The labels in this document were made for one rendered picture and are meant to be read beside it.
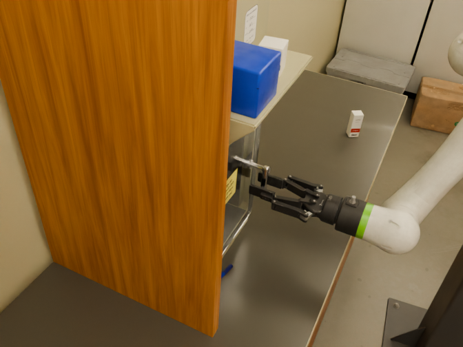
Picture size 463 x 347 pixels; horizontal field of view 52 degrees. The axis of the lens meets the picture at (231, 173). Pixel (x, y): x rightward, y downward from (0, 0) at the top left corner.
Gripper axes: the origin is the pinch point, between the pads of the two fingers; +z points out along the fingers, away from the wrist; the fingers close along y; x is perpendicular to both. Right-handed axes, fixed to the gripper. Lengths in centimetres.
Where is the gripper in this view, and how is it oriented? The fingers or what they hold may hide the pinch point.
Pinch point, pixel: (264, 186)
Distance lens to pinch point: 126.4
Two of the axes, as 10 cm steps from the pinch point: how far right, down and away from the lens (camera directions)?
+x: -0.5, 7.7, 6.4
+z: -9.0, -3.1, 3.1
